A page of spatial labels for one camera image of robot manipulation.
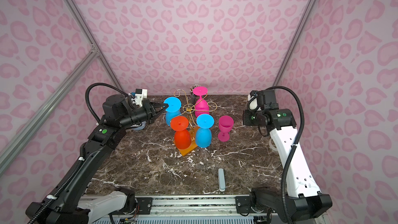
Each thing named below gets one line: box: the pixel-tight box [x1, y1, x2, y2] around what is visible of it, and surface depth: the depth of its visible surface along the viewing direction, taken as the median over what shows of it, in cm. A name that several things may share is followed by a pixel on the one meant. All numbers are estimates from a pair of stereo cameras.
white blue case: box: [217, 168, 226, 192], surface depth 79 cm
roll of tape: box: [268, 138, 278, 152], surface depth 94 cm
